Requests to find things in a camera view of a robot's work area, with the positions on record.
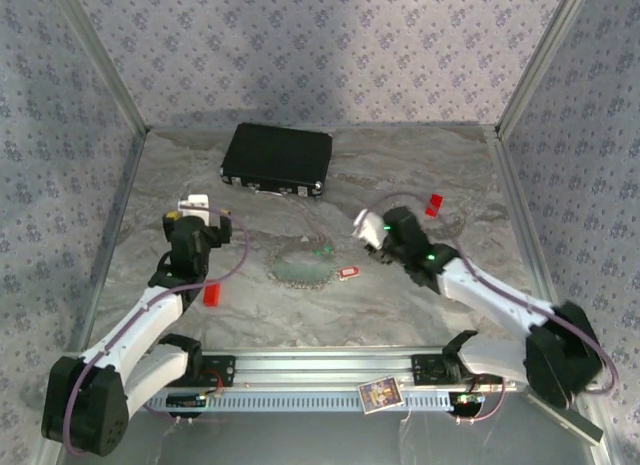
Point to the red key tag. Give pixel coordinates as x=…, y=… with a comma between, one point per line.
x=348, y=273

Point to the steel plate with key rings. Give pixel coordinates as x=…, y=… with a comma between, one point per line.
x=300, y=270

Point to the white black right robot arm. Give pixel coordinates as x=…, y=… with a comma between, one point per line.
x=490, y=295

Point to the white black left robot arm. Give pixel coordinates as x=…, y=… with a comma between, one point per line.
x=140, y=325

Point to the red toy brick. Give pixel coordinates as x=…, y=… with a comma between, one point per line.
x=434, y=205
x=212, y=295

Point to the black hard case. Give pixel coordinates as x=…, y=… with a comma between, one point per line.
x=280, y=155

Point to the small picture card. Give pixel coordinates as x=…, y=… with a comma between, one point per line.
x=380, y=395

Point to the small circuit board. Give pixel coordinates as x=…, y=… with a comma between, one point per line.
x=182, y=401
x=467, y=402

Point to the grey metal bar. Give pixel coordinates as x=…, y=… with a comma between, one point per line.
x=575, y=422

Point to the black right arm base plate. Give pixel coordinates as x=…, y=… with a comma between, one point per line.
x=425, y=370

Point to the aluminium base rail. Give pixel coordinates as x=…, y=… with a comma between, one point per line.
x=325, y=367

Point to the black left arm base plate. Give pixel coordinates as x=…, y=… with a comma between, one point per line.
x=227, y=370

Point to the aluminium frame post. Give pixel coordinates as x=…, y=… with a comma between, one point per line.
x=103, y=60
x=541, y=60

